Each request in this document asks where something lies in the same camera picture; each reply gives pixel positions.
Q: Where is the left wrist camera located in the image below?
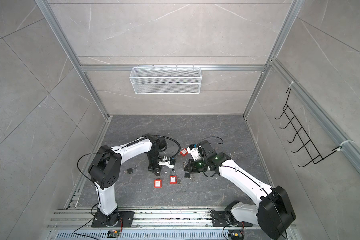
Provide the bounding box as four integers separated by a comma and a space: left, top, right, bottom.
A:
159, 156, 176, 169

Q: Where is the red padlock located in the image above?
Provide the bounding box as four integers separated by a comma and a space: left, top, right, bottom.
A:
154, 179, 162, 188
170, 169, 178, 185
180, 149, 189, 157

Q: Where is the black wire hook rack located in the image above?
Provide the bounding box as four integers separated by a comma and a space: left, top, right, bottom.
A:
274, 88, 343, 168

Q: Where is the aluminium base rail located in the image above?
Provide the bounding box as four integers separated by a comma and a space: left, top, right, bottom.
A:
47, 206, 224, 230

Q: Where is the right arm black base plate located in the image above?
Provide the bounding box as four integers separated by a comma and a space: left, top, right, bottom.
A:
209, 210, 253, 227

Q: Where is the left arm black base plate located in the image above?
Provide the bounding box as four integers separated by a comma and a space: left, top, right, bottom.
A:
91, 211, 135, 228

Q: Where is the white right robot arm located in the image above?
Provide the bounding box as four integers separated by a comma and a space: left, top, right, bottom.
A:
184, 140, 296, 240

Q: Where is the aluminium frame left rail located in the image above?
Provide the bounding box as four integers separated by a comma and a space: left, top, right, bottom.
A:
64, 116, 112, 209

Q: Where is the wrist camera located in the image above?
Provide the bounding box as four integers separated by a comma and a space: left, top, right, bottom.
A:
159, 156, 176, 169
187, 144, 202, 161

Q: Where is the white wire mesh basket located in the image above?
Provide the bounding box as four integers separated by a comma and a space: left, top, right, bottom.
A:
130, 67, 202, 95

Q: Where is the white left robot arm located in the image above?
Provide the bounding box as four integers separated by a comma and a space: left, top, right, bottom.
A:
88, 134, 173, 228

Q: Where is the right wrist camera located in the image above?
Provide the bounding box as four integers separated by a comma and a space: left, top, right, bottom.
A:
187, 144, 202, 161

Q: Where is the slotted cable duct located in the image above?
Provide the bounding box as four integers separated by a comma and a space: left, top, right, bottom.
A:
55, 229, 228, 240

